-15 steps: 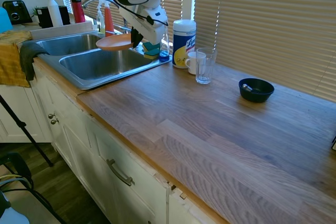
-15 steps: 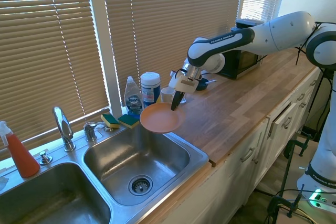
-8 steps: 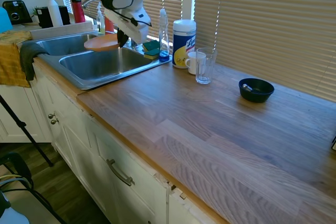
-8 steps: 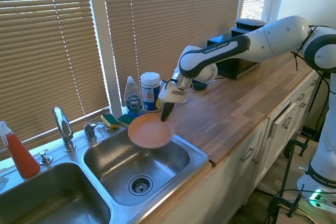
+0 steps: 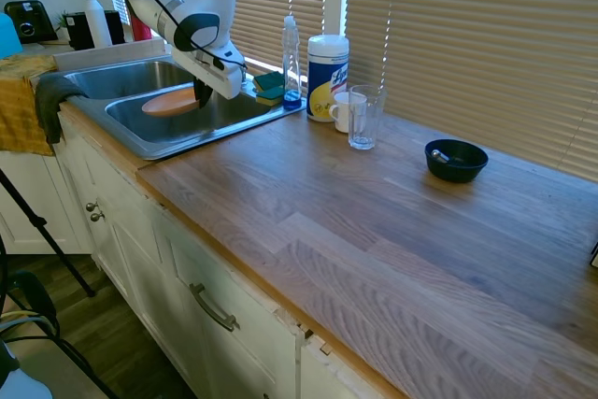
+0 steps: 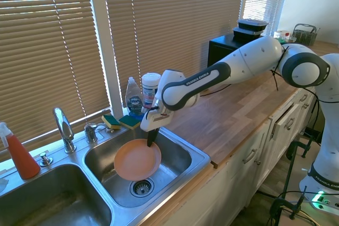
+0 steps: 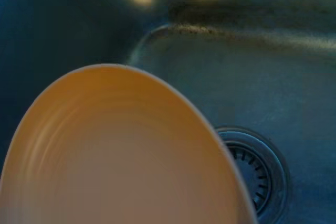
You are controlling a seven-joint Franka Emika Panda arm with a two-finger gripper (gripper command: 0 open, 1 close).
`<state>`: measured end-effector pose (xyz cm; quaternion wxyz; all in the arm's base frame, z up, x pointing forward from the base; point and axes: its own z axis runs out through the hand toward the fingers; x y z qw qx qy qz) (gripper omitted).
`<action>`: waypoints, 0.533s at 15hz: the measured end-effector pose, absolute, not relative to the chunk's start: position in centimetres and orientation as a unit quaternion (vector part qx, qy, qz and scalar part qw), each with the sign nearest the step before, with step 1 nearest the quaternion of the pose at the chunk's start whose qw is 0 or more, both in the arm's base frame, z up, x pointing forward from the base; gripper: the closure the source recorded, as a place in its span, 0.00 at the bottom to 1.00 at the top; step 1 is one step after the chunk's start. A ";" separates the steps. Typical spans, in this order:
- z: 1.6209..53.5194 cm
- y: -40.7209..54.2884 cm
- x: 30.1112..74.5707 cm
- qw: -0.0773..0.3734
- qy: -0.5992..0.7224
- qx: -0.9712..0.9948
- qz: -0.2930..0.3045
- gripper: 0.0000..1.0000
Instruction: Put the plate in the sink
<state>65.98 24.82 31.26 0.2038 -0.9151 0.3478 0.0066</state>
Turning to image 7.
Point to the orange plastic plate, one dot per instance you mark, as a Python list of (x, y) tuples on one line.
[(118, 150)]

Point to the stainless steel double sink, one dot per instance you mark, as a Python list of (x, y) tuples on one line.
[(262, 82)]

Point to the metal sink drain strainer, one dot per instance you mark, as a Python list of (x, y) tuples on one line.
[(260, 176)]

